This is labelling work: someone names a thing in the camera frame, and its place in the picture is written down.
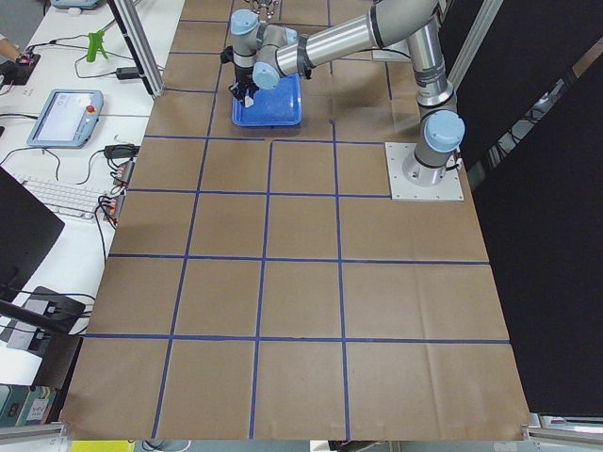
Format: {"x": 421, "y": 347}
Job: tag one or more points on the blue plastic tray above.
{"x": 281, "y": 106}

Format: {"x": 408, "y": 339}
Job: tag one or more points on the teach pendant tablet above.
{"x": 67, "y": 119}

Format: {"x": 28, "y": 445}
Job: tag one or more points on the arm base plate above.
{"x": 409, "y": 181}

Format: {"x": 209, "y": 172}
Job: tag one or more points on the green clamp tool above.
{"x": 96, "y": 46}

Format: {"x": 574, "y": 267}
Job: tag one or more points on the white keyboard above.
{"x": 66, "y": 200}

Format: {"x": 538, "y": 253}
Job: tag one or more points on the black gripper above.
{"x": 243, "y": 75}

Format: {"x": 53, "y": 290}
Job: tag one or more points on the brown paper table cover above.
{"x": 263, "y": 284}

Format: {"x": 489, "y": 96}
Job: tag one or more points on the aluminium frame post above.
{"x": 128, "y": 21}

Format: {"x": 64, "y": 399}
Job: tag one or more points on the black monitor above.
{"x": 29, "y": 230}

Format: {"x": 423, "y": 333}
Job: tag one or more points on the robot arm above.
{"x": 262, "y": 54}

